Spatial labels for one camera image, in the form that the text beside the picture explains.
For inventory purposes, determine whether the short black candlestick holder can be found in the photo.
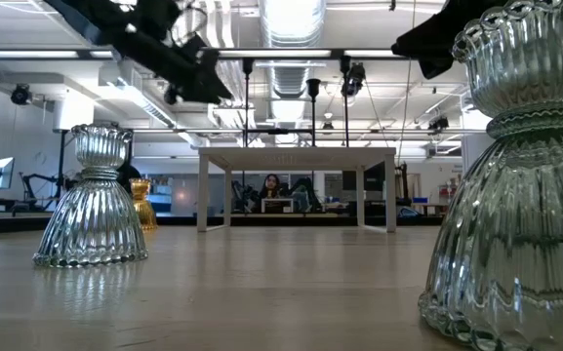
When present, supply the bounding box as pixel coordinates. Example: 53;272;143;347
305;77;322;149

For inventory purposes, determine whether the blue storage cart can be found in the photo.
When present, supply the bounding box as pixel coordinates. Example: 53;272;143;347
149;177;174;215

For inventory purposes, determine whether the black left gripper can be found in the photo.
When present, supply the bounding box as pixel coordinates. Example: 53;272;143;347
107;0;234;106

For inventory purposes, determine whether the black ceiling camera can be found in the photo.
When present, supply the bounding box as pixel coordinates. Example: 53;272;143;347
341;61;367;99

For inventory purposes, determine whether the person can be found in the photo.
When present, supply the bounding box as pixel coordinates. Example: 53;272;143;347
259;173;285;201

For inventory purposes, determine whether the clear ribbed glass candle holder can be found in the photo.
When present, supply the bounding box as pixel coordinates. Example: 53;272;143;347
417;0;563;351
31;122;149;269

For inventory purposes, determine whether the amber ribbed glass candle holder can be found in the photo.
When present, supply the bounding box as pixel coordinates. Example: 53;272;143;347
128;176;159;232

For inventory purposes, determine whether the tall black candlestick holder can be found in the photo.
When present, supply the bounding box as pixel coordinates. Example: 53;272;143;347
339;55;353;149
240;57;256;149

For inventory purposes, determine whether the black wall monitor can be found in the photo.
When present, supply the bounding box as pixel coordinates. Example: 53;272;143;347
342;163;387;193

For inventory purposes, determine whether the silver ventilation duct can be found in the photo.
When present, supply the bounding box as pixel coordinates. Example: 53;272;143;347
258;0;328;126

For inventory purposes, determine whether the small white table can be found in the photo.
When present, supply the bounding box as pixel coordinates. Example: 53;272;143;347
260;196;296;215

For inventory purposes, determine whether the black aluminium frame rail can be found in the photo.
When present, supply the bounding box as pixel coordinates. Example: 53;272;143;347
0;213;446;236

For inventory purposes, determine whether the black overhead frame bar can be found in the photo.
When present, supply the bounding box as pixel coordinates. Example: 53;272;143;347
0;46;451;61

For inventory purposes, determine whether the black vertical post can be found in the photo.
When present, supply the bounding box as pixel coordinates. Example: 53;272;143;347
55;129;67;199

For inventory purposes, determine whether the computer monitor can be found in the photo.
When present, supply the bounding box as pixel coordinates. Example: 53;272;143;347
0;156;16;192

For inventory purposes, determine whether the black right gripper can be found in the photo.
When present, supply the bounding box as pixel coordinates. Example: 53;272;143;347
390;0;509;82

